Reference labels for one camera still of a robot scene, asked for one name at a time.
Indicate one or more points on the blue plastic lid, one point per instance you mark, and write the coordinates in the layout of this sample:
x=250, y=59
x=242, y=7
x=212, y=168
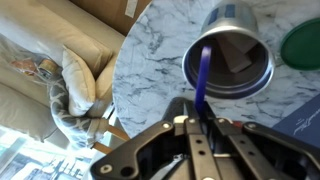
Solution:
x=202, y=76

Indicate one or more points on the blue cardboard box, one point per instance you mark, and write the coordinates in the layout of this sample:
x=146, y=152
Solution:
x=300, y=123

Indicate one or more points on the silver metal cup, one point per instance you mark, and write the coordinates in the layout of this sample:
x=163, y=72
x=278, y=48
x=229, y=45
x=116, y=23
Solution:
x=230, y=20

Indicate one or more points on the green round lid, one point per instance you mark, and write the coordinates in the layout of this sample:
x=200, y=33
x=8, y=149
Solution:
x=303, y=45

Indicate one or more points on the grey card piece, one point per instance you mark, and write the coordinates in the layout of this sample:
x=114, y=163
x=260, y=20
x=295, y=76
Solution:
x=236, y=53

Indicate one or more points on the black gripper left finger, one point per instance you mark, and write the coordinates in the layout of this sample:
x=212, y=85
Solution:
x=140, y=150

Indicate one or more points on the white pillow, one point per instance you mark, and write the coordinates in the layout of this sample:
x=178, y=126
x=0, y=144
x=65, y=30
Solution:
x=78, y=83

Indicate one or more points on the white paper strip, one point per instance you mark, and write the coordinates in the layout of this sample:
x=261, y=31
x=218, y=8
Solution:
x=131, y=7

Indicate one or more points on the beige sofa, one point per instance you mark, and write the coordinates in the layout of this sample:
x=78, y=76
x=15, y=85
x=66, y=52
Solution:
x=20, y=100

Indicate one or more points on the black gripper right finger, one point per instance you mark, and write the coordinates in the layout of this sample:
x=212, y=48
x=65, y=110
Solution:
x=266, y=150

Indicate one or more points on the wooden chair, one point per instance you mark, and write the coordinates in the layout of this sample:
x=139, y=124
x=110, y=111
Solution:
x=113, y=136

